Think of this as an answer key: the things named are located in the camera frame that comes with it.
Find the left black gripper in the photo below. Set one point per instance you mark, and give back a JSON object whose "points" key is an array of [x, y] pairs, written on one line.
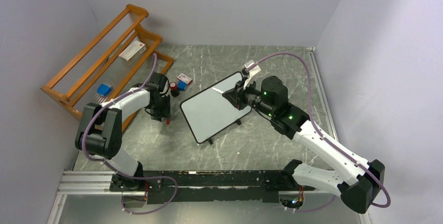
{"points": [[165, 112]]}

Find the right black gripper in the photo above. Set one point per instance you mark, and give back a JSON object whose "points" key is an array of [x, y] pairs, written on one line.
{"points": [[236, 96]]}

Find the white red marker pen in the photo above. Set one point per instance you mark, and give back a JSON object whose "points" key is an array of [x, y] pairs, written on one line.
{"points": [[218, 90]]}

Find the black framed whiteboard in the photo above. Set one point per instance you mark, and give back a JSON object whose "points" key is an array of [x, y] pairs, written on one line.
{"points": [[207, 113]]}

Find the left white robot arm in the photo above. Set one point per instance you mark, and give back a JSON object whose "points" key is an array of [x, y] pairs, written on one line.
{"points": [[100, 130]]}

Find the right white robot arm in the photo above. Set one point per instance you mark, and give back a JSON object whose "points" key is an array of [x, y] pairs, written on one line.
{"points": [[355, 180]]}

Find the blue small block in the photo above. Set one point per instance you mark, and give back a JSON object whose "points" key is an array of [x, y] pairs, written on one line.
{"points": [[182, 86]]}

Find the red white small box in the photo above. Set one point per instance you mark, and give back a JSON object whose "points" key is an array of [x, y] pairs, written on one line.
{"points": [[184, 78]]}

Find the blue block on rack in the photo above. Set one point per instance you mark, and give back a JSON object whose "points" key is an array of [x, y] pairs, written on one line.
{"points": [[103, 90]]}

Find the white red box on rack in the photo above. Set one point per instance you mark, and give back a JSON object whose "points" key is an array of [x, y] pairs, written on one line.
{"points": [[134, 50]]}

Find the orange wooden rack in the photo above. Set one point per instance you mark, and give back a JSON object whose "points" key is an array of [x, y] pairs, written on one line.
{"points": [[98, 63]]}

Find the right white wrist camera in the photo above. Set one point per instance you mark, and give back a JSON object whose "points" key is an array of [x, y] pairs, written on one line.
{"points": [[252, 70]]}

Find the black base frame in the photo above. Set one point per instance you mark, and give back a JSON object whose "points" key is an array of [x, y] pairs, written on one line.
{"points": [[266, 186]]}

